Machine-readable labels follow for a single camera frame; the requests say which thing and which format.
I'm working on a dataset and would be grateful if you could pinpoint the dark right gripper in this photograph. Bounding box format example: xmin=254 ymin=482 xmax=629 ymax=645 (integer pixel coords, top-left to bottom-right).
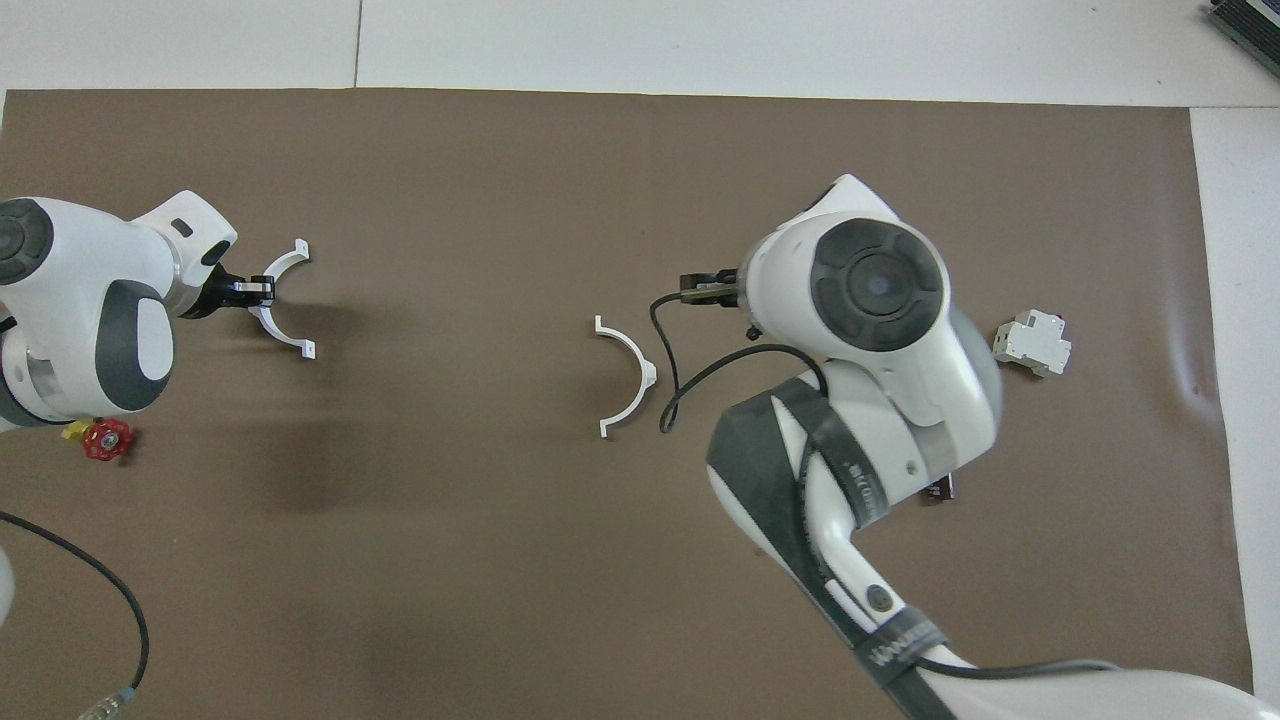
xmin=679 ymin=268 xmax=749 ymax=311

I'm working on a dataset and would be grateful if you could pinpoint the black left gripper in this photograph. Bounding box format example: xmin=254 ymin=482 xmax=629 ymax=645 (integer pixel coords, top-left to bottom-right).
xmin=178 ymin=262 xmax=277 ymax=322

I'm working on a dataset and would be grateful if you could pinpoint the white half pipe clamp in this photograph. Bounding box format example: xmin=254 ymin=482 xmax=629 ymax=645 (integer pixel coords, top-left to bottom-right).
xmin=247 ymin=240 xmax=317 ymax=361
xmin=593 ymin=315 xmax=660 ymax=440

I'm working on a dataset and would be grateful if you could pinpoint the red handwheel yellow valve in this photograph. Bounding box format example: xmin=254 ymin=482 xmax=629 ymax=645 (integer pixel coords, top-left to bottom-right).
xmin=60 ymin=415 xmax=135 ymax=463

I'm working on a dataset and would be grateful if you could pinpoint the brown table mat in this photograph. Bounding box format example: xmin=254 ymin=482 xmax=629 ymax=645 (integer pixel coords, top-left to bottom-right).
xmin=0 ymin=88 xmax=1259 ymax=720

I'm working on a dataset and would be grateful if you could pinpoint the white circuit breaker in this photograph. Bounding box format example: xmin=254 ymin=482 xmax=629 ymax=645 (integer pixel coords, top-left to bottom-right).
xmin=991 ymin=309 xmax=1073 ymax=379

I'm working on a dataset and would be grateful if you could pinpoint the dark grey finned device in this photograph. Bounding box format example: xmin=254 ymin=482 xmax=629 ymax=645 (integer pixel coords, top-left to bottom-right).
xmin=1204 ymin=0 xmax=1280 ymax=73

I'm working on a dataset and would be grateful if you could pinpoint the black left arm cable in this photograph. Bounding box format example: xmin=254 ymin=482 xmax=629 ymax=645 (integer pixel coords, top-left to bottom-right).
xmin=0 ymin=510 xmax=152 ymax=720

